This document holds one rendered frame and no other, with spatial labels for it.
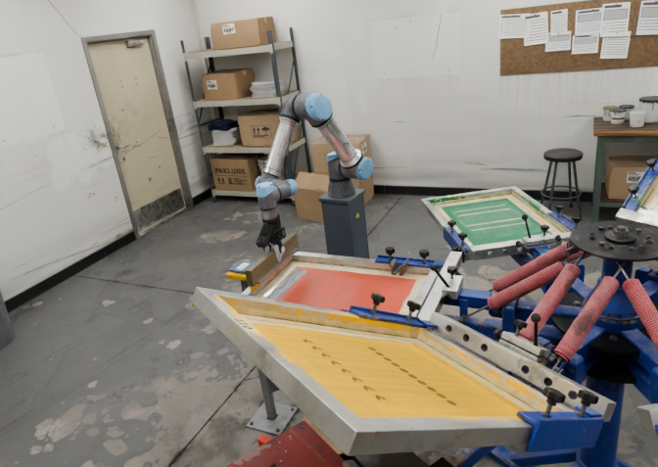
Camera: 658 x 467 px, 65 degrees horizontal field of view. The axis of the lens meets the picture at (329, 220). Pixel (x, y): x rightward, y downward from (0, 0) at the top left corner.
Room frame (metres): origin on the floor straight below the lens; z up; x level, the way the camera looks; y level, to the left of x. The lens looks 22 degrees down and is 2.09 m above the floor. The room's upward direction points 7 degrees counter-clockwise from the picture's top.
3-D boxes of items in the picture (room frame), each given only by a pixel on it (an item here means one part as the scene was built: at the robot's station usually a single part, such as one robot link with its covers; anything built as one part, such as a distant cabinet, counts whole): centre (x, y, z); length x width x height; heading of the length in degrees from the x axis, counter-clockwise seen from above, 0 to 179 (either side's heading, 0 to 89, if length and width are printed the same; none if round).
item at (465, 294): (1.73, -0.49, 1.02); 0.17 x 0.06 x 0.05; 63
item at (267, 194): (2.14, 0.25, 1.39); 0.09 x 0.08 x 0.11; 130
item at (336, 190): (2.60, -0.08, 1.25); 0.15 x 0.15 x 0.10
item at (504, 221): (2.41, -0.89, 1.05); 1.08 x 0.61 x 0.23; 3
